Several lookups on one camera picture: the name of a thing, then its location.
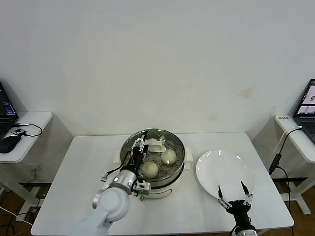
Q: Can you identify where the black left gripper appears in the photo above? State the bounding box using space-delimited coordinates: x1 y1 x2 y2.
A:
129 131 149 171

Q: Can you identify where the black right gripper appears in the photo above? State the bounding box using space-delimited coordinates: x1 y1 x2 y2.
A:
217 180 253 226

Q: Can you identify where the round glass lid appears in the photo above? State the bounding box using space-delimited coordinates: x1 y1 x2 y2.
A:
121 127 186 183

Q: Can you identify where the perforated steel steamer basket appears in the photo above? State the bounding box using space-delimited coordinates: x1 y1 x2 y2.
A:
120 127 186 184

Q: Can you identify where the round white plate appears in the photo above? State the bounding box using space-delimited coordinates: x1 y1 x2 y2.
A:
196 149 256 203

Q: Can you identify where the white electric cooker pot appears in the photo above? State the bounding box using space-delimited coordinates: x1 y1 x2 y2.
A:
113 147 194 201

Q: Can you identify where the white side table with label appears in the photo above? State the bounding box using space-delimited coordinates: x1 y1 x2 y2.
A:
274 114 315 216

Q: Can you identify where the white side table with mouse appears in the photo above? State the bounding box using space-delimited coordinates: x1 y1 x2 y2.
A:
0 111 54 205

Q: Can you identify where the grey laptop with image windows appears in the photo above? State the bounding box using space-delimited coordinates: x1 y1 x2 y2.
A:
293 79 315 143

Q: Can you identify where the small grey QR device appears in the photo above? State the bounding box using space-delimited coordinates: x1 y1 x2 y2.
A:
9 126 27 137

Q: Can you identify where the black computer mouse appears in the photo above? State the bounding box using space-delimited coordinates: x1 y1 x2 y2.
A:
0 134 22 153

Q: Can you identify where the black laptop with dark screen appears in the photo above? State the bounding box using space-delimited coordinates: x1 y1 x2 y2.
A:
0 80 20 140

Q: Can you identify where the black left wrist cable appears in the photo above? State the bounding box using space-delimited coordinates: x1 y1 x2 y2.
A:
100 151 131 182

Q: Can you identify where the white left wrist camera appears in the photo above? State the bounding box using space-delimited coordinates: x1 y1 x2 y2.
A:
134 181 151 197

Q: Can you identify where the black cable with adapter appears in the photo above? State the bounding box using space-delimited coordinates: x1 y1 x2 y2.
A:
269 127 303 204

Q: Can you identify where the flat white cable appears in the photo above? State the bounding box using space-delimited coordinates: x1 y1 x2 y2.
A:
273 125 303 154

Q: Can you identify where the thin black looped cable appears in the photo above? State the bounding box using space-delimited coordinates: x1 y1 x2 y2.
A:
18 122 43 137

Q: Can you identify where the white floor cable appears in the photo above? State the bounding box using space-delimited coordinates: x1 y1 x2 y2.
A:
0 205 34 226

